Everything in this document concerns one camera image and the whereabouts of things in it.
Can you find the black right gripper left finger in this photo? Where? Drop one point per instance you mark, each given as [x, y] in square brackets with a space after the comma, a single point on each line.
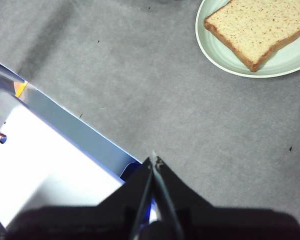
[90, 222]

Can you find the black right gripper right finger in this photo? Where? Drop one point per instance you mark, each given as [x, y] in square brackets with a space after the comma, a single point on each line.
[220, 225]

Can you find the pale green round plate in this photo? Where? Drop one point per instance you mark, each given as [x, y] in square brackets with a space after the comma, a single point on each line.
[215, 53]

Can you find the square toast bread slice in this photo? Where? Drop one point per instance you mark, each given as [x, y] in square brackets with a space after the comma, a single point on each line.
[255, 27]

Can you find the orange sticker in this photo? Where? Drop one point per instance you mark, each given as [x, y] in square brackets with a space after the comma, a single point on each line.
[20, 88]

